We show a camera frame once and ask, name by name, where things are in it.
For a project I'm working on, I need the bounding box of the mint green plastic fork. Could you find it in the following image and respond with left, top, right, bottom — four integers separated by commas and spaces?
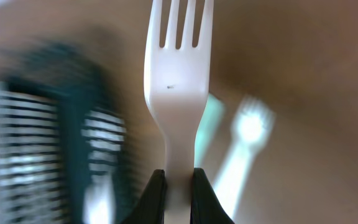
194, 94, 225, 167

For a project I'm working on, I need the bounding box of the clear plastic mesh basket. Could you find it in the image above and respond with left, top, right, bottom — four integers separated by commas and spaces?
0, 82, 70, 224

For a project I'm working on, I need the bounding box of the dark green mesh basket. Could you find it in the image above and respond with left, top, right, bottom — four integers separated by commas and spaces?
5, 41, 136, 223

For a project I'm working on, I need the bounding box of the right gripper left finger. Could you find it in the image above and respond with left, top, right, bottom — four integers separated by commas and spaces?
121, 169, 167, 224

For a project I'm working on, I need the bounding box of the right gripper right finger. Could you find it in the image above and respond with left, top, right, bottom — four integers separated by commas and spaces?
190, 168, 234, 224

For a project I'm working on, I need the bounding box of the white plastic fork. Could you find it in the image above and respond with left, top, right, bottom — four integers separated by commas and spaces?
144, 0, 214, 224
213, 96, 275, 219

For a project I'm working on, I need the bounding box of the white thick plastic spoon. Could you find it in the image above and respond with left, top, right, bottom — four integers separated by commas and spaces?
83, 175, 116, 224

